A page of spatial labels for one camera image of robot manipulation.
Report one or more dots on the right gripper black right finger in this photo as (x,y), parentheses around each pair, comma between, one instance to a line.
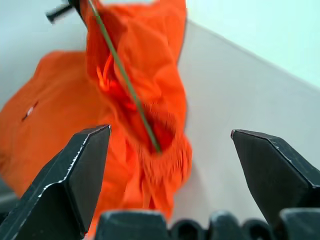
(275,175)

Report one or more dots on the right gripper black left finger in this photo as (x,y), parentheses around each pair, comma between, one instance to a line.
(57,200)

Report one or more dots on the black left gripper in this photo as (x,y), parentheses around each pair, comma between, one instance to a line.
(56,13)

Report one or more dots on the orange cloth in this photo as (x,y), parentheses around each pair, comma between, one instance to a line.
(62,100)

